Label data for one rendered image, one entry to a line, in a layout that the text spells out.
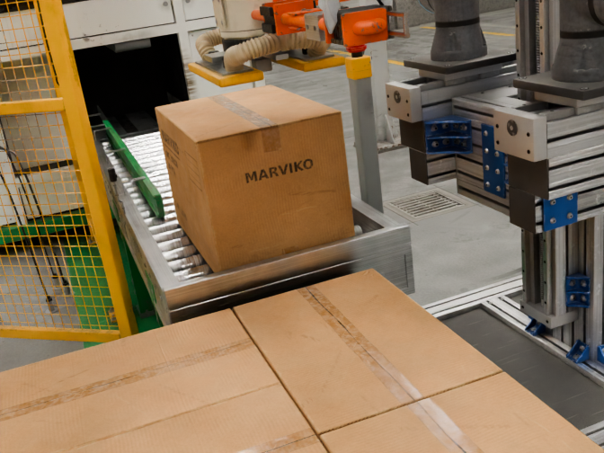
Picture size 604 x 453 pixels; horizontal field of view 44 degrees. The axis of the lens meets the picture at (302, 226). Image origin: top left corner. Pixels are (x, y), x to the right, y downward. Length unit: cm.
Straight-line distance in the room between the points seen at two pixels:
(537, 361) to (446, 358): 66
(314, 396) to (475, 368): 33
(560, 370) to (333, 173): 82
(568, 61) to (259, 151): 78
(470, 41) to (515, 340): 88
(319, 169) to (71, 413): 89
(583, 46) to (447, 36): 50
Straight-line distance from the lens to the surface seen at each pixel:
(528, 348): 227
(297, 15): 142
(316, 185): 201
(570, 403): 205
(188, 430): 148
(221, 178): 192
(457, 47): 203
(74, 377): 176
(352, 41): 118
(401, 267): 212
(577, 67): 164
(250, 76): 162
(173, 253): 231
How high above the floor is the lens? 137
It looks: 21 degrees down
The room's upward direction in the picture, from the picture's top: 8 degrees counter-clockwise
